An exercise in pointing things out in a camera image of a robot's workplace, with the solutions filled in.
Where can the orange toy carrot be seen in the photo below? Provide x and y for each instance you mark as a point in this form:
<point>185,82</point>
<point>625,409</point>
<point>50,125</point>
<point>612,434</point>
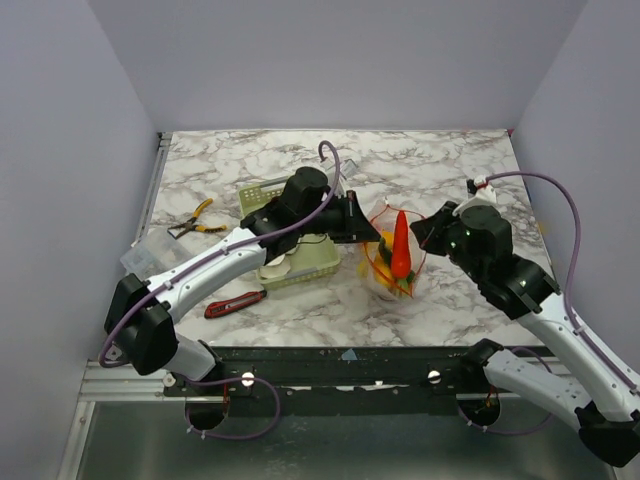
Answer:
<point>401,257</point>

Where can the yellow bell pepper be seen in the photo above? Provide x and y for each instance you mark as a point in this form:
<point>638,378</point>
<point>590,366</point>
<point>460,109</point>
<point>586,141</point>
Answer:
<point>382,273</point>

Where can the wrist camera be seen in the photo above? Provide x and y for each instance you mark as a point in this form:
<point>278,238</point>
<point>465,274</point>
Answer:
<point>480,193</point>
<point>347,168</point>

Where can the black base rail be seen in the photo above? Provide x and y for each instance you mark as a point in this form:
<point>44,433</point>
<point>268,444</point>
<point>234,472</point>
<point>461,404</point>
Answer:
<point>326,381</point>

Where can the green plastic basket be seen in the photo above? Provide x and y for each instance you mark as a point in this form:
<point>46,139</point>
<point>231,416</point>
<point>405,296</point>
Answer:
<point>315,255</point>

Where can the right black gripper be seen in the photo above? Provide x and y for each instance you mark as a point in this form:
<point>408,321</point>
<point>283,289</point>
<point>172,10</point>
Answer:
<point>430,233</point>

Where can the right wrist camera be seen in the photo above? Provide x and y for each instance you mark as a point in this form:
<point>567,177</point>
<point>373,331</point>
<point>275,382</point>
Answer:
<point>480,193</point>

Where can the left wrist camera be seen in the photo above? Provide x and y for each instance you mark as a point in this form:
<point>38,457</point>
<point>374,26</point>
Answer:
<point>347,168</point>

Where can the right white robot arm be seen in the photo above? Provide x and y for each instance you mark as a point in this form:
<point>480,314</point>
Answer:
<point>601,403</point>

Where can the aluminium frame profile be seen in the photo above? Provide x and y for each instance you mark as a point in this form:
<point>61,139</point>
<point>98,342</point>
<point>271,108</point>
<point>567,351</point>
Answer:
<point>123,383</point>

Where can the clear plastic screw box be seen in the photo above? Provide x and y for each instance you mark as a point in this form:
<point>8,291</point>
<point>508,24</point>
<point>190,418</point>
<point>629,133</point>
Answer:
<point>154,254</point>

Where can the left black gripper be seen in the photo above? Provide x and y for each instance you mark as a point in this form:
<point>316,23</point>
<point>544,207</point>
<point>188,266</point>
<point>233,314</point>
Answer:
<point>355,226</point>

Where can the red black utility knife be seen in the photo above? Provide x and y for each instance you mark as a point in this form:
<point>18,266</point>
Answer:
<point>223,308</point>

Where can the green toy cucumber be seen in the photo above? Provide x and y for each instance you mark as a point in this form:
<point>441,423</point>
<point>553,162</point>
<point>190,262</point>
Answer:
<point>385,248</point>

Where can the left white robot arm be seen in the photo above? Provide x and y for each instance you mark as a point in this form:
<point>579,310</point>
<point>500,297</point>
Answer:
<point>143,313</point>

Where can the clear zip bag orange zipper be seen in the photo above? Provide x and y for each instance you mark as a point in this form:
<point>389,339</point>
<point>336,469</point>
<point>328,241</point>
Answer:
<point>383,217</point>

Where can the white toy mushroom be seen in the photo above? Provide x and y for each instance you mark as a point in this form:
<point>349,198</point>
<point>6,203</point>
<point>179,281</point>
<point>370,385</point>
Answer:
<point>278,267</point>

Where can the yellow handled pliers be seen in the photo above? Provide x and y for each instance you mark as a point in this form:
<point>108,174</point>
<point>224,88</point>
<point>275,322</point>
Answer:
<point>193,225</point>

